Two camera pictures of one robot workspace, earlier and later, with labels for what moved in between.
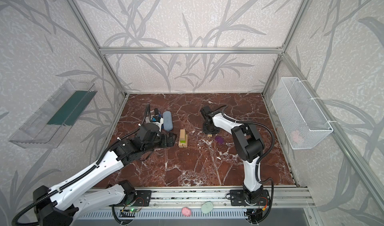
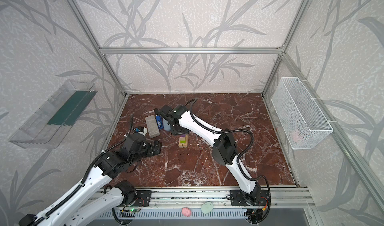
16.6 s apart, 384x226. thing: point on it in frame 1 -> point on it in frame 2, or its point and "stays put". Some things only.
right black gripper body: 210,127 -> 166,118
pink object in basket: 297,137 stays put
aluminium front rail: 280,196 stays put
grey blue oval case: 167,120 stays put
